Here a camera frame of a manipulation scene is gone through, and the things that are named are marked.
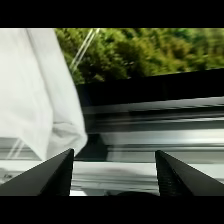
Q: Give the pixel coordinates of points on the white garment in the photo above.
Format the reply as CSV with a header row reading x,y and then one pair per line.
x,y
33,90

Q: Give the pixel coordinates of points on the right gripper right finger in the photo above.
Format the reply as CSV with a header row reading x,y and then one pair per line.
x,y
180,180

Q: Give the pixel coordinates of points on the silver frame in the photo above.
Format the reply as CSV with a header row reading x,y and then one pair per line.
x,y
150,143

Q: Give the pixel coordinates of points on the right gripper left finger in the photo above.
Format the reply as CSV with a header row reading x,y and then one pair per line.
x,y
53,177

